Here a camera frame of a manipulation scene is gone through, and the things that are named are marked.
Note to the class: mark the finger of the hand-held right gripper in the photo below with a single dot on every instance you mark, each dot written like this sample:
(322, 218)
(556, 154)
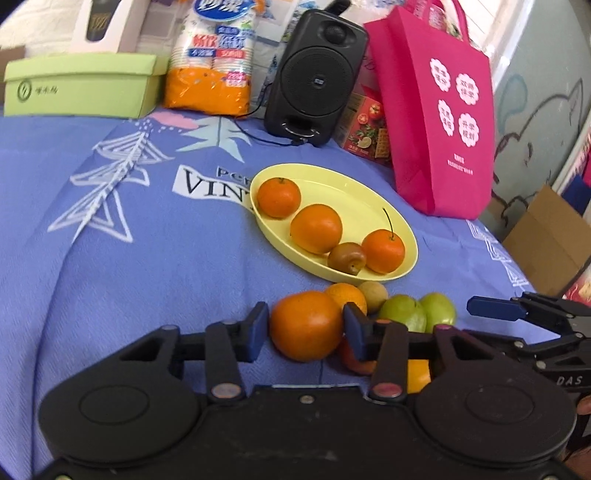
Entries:
(496, 308)
(510, 345)

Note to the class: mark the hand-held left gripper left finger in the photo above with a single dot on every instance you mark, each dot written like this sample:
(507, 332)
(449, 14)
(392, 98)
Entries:
(256, 331)

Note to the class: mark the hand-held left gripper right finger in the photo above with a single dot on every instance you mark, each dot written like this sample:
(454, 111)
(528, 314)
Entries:
(355, 334)

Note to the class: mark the large orange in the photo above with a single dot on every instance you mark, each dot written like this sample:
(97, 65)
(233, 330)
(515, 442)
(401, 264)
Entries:
(305, 325)

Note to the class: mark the yellow oval plate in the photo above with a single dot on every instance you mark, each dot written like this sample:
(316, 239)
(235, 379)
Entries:
(341, 184)

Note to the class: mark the person's right hand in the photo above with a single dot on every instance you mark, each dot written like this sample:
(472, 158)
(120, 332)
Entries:
(584, 410)

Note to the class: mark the reddish orange fruit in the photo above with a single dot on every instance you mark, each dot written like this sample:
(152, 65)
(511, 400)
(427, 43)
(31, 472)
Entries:
(353, 362)

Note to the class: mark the yellowish orange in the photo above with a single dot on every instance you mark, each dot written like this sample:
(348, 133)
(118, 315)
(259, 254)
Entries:
(347, 295)

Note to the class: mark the tan kiwi fruit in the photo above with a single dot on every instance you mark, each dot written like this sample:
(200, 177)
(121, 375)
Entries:
(373, 295)

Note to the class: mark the green fruit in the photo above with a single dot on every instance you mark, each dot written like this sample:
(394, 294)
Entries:
(404, 313)
(439, 308)

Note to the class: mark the yellow orange fruit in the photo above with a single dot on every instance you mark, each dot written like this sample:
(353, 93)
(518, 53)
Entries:
(418, 374)

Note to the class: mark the small brown fruit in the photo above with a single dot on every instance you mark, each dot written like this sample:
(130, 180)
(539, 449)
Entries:
(346, 257)

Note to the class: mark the brown cardboard box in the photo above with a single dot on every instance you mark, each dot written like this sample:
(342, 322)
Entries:
(549, 244)

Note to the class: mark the red packet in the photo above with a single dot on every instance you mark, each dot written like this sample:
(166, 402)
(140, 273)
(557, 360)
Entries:
(581, 288)

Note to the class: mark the orange with dark stem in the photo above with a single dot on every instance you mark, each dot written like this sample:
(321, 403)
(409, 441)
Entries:
(384, 251)

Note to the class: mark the blue printed tablecloth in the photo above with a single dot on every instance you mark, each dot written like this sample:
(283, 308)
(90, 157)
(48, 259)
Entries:
(161, 277)

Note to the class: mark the round orange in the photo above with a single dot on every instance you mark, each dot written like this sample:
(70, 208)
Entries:
(316, 228)

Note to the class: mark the small mandarin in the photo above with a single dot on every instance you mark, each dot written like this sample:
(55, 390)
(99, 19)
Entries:
(278, 197)

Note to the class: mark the pink fabric tote bag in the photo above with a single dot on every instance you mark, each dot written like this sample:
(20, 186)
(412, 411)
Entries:
(438, 120)

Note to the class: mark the tomato print cracker box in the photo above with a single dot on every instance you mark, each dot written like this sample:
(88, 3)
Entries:
(364, 127)

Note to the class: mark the black portable speaker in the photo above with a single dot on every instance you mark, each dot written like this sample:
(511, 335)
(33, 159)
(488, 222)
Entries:
(316, 78)

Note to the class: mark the pack of paper cups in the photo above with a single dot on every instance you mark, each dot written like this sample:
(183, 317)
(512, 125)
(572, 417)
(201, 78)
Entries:
(210, 60)

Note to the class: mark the white plastic package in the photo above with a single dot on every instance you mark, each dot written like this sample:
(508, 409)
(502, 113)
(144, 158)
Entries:
(277, 37)

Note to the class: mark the light green cardboard box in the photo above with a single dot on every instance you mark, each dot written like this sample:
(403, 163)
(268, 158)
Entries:
(78, 87)

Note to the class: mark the white and black box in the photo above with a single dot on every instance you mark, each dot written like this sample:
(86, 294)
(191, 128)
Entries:
(108, 25)

